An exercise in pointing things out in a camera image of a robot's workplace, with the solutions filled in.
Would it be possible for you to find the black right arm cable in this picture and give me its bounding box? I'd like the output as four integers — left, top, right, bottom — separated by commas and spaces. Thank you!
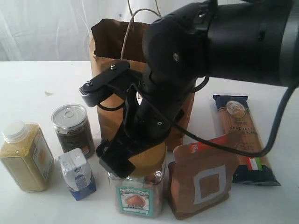
97, 77, 299, 157

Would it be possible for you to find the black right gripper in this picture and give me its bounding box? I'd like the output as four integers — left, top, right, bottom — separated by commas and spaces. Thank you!
96, 67, 196, 178

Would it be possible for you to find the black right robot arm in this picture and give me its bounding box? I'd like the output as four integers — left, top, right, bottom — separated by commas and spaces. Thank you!
99, 0, 299, 178

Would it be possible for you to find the dark can with pull-tab lid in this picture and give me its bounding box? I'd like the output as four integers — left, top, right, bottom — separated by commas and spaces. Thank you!
51, 104, 95, 159

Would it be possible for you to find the brown kraft stand-up pouch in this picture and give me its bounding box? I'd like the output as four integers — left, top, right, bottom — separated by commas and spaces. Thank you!
168, 142, 239, 220

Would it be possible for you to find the yellow grain bottle white cap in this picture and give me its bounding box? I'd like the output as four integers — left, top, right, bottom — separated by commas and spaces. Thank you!
0, 121, 54, 192

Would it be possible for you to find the brown paper shopping bag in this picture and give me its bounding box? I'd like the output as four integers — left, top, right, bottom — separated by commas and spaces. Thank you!
80, 19, 196, 153

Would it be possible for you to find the clear jar with tan lid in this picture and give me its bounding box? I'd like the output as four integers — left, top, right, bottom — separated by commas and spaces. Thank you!
108, 142, 167, 218

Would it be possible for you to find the small white blue carton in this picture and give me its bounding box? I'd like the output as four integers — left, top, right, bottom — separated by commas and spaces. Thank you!
58, 148, 96, 201

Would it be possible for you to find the spaghetti packet with Italian flag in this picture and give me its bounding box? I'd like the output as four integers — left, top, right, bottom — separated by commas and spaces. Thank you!
213, 95, 281, 186

